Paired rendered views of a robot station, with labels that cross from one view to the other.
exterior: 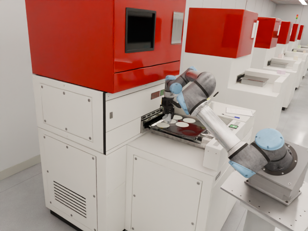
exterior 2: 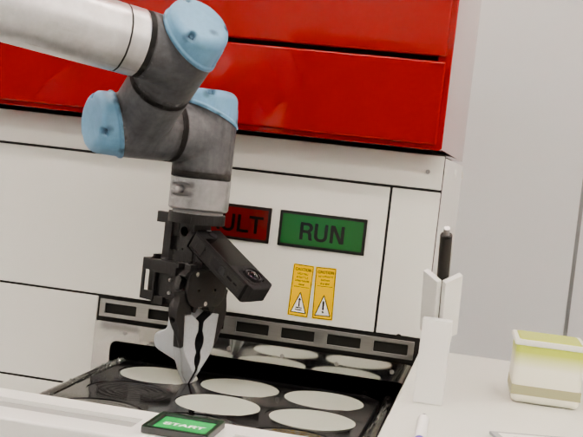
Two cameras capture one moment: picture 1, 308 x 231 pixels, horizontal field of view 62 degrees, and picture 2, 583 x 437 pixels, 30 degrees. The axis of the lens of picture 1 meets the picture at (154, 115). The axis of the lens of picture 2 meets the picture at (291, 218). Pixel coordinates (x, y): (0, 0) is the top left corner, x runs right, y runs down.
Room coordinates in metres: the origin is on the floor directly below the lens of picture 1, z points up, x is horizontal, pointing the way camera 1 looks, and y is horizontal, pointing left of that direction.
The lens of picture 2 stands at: (1.42, -1.41, 1.19)
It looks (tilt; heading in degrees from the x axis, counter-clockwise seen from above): 3 degrees down; 69
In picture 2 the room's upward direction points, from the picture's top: 6 degrees clockwise
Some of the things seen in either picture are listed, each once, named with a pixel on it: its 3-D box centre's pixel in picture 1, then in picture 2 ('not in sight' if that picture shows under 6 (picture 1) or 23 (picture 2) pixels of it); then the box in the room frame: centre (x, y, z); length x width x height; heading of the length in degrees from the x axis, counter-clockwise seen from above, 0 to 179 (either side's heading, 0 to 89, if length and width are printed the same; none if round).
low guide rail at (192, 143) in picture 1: (181, 139); not in sight; (1.68, -0.21, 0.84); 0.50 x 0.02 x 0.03; 58
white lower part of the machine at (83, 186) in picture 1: (108, 167); not in sight; (1.94, 0.36, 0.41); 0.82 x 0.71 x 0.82; 148
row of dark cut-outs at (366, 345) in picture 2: (157, 111); (252, 328); (1.91, -0.03, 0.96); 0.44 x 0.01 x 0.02; 148
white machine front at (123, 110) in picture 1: (144, 108); (135, 266); (1.76, 0.07, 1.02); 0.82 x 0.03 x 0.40; 148
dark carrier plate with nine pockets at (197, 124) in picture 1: (182, 124); (218, 407); (1.81, -0.22, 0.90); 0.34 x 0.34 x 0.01; 58
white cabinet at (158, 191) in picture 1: (192, 179); not in sight; (1.82, -0.35, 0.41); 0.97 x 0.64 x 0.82; 148
